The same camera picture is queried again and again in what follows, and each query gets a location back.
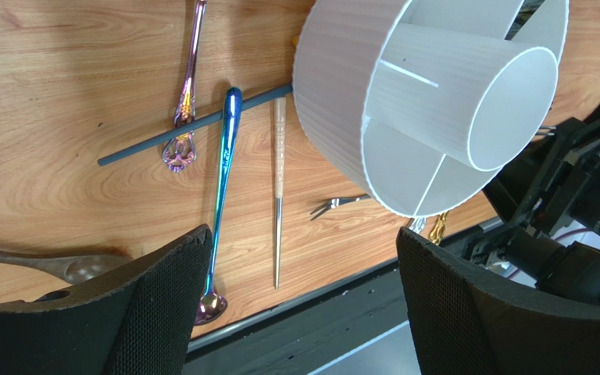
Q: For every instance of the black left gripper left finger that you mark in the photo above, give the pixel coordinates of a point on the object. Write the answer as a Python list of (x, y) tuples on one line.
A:
[(136, 319)]

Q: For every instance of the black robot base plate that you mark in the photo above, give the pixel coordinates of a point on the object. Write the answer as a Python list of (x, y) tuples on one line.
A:
[(305, 334)]

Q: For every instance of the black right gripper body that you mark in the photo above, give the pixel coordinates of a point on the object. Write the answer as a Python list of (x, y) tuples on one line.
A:
[(554, 182)]

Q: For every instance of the silver table knife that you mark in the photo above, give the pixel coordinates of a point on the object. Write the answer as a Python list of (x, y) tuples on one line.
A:
[(417, 225)]

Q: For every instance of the gold spoon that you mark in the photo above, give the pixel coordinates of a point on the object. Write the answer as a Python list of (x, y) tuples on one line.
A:
[(437, 233)]

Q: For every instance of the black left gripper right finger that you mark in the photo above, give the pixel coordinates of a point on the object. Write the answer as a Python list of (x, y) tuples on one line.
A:
[(467, 320)]

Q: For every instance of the white divided utensil holder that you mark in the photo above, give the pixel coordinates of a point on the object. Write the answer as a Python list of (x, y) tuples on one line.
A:
[(422, 103)]

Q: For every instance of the dark grey chopstick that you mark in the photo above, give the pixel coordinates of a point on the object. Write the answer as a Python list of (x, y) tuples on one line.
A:
[(204, 121)]

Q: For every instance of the iridescent blue purple spoon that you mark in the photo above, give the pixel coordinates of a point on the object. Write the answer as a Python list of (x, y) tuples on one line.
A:
[(212, 304)]

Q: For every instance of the iridescent ornate handle utensil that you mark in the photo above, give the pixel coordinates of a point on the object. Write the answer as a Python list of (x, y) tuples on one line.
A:
[(180, 152)]

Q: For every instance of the dark brown wooden spoon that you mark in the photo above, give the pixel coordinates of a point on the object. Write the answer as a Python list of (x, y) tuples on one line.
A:
[(72, 267)]

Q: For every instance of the small silver fork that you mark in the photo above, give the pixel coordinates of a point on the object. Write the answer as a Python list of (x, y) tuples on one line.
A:
[(334, 203)]

